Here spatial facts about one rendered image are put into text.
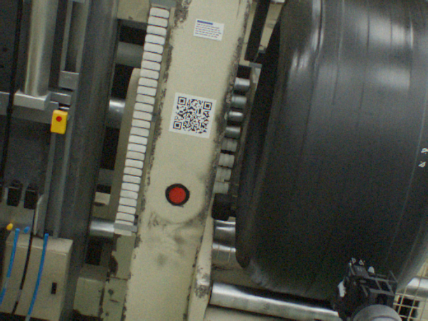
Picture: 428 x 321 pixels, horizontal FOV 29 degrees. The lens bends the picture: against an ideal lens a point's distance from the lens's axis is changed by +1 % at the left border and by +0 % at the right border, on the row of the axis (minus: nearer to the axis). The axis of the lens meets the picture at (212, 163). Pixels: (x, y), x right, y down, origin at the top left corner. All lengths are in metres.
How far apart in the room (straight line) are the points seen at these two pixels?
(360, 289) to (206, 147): 0.42
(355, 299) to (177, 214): 0.43
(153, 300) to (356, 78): 0.62
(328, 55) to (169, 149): 0.36
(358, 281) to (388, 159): 0.20
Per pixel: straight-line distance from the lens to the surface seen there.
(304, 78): 1.36
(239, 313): 1.63
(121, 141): 2.35
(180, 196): 1.57
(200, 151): 1.54
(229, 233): 1.83
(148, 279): 1.66
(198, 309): 1.55
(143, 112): 1.54
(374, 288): 1.30
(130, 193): 1.59
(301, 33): 1.42
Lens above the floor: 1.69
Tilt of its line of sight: 21 degrees down
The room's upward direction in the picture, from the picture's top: 12 degrees clockwise
